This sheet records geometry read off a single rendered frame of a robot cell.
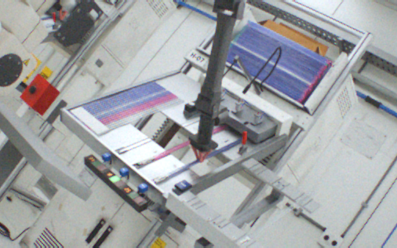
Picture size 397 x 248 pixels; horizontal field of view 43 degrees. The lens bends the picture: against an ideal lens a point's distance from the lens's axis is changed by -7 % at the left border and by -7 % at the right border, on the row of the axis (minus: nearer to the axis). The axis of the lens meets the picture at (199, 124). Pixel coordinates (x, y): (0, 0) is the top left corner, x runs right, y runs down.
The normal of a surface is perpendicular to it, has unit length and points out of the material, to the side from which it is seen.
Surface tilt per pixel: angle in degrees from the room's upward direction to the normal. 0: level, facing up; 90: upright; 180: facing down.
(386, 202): 90
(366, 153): 90
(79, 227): 90
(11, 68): 90
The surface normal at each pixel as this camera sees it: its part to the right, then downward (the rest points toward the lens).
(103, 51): 0.70, 0.47
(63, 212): -0.37, -0.42
